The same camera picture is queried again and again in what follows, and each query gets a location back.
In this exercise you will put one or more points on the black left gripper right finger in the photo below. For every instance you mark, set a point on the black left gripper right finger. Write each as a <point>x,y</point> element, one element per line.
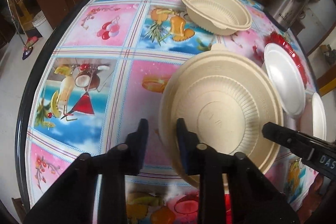
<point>200,159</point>

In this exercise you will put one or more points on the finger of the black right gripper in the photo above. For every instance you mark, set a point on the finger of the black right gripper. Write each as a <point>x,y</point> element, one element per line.
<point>314,152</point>

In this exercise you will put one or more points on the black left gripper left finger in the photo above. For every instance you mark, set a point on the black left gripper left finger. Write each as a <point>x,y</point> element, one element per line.
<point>124,159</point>

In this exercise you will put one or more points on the beige ribbed bowl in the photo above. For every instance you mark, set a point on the beige ribbed bowl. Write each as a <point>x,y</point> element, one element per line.
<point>225,99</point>

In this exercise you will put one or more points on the red scalloped plate with sticker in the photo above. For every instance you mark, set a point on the red scalloped plate with sticker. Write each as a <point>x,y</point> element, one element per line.
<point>278,39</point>

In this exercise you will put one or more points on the white foam plate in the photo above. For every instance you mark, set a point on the white foam plate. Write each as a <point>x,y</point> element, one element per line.
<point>318,117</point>

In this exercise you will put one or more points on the white foam bowl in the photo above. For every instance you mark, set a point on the white foam bowl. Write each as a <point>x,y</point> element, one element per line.
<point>285,77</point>

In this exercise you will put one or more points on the colourful fruit tablecloth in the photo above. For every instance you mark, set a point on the colourful fruit tablecloth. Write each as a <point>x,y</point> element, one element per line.
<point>98,75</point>

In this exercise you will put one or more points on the beige bowl on table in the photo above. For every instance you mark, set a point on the beige bowl on table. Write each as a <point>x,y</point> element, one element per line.
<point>220,17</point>

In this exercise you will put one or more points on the white bucket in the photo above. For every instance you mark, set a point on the white bucket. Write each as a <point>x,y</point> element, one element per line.
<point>41,23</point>

